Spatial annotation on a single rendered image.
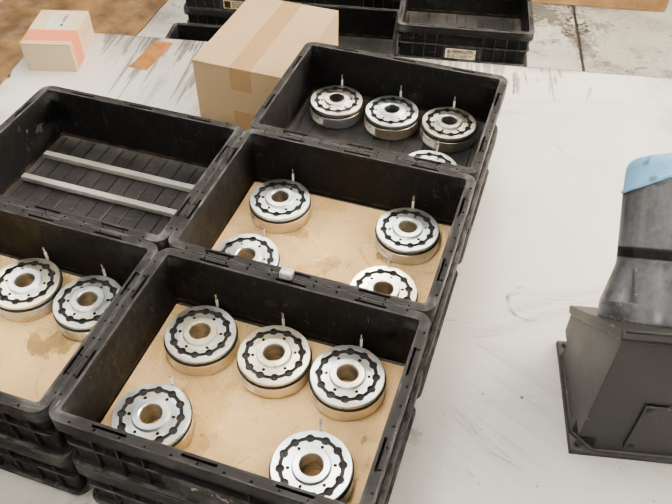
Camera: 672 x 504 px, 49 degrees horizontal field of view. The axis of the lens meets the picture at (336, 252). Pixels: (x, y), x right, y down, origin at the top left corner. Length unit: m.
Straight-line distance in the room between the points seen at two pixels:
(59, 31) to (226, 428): 1.23
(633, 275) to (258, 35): 0.98
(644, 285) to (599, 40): 2.60
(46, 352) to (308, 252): 0.42
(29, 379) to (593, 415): 0.78
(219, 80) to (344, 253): 0.57
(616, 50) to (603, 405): 2.59
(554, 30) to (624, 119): 1.81
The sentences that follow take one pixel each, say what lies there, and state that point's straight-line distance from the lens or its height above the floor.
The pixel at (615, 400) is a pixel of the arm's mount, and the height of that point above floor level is 0.84.
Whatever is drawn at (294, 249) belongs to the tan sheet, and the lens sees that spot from 1.20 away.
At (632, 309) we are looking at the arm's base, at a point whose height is 0.95.
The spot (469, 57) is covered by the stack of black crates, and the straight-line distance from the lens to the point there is 2.33.
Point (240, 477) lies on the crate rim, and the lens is 0.86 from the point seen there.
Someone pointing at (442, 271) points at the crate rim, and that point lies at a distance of 1.04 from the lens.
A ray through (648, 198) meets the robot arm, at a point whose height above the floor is 1.04.
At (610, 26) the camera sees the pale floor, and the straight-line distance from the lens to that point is 3.70.
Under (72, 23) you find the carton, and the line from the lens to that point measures 2.00.
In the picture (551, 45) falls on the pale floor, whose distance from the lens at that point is 3.47.
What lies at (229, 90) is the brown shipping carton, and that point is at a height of 0.80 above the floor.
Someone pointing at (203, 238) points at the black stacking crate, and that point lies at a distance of 1.18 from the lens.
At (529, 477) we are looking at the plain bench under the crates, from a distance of 1.15.
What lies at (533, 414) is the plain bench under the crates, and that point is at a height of 0.70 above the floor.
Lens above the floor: 1.69
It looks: 46 degrees down
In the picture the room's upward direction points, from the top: straight up
